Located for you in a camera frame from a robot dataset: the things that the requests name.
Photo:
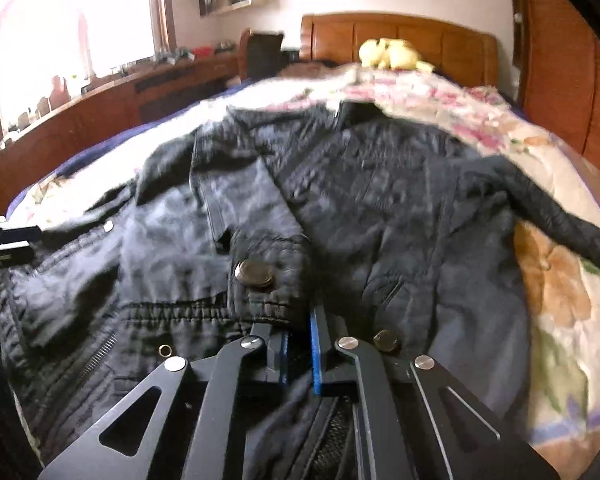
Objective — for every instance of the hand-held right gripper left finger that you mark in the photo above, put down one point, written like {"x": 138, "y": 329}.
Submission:
{"x": 283, "y": 360}

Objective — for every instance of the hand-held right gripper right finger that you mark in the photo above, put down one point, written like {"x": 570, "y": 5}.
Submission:
{"x": 320, "y": 355}

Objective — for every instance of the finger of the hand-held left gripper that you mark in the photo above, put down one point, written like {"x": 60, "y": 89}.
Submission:
{"x": 15, "y": 235}
{"x": 5, "y": 254}

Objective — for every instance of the black jacket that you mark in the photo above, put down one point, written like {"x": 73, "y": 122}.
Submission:
{"x": 380, "y": 210}

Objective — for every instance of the wooden nightstand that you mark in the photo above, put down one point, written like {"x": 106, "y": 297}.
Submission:
{"x": 105, "y": 105}

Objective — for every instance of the window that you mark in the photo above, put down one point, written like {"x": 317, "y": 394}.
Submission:
{"x": 105, "y": 10}

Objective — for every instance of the floral blanket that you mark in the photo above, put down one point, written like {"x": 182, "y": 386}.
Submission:
{"x": 555, "y": 270}

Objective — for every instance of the red box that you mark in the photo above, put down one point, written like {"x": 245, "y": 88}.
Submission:
{"x": 203, "y": 52}

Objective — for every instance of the wooden chair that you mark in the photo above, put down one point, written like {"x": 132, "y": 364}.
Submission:
{"x": 265, "y": 55}

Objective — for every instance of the yellow plush toy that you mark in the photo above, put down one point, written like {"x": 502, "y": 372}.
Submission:
{"x": 395, "y": 52}

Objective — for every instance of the wooden headboard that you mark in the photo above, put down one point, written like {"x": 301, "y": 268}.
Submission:
{"x": 430, "y": 35}

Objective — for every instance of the wooden wardrobe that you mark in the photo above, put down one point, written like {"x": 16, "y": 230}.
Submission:
{"x": 555, "y": 60}

